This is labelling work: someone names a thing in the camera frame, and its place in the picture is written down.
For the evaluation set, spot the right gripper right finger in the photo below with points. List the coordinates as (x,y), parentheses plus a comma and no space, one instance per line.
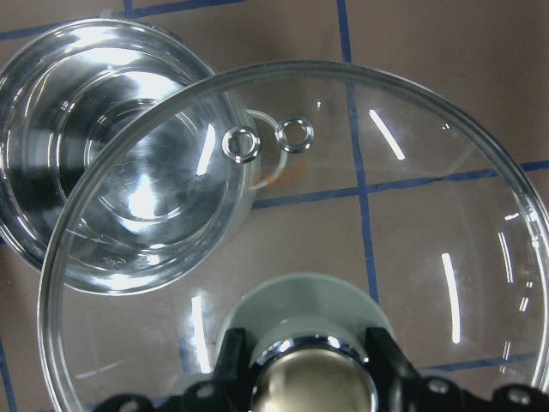
(399,385)

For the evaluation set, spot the pale green steel pot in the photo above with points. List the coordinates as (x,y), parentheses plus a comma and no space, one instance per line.
(97,165)

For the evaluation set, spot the glass pot lid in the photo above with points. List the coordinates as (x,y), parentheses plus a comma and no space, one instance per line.
(395,209)

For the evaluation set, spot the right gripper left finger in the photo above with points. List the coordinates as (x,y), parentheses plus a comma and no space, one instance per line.
(230,386)

